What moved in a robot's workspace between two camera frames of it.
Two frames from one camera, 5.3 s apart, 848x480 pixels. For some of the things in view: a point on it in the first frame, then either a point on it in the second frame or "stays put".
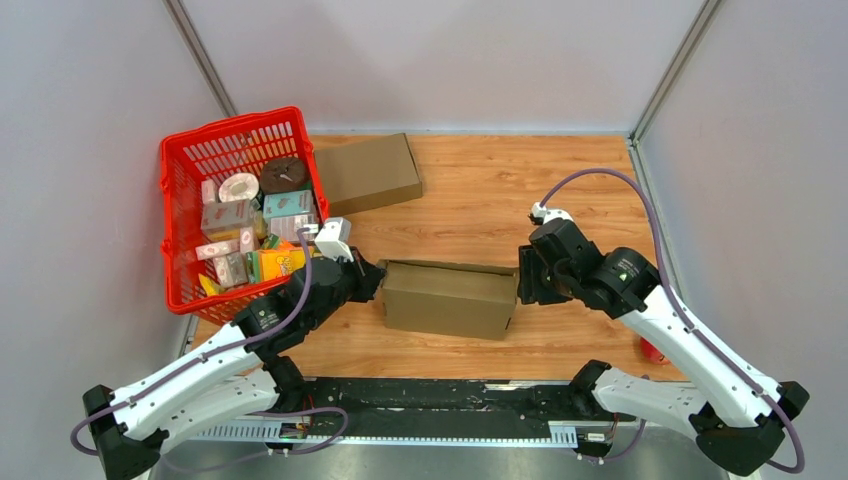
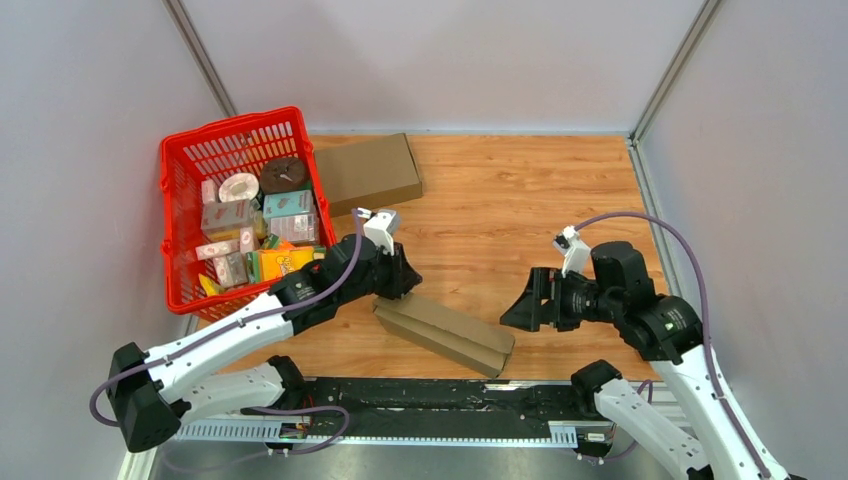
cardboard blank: x=448 y=298 to x=455 y=334
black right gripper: x=529 y=289 to x=547 y=283
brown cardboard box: x=369 y=175 stays put
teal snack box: x=287 y=204 stays put
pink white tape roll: x=238 y=187 stays put
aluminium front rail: x=560 y=434 stays put
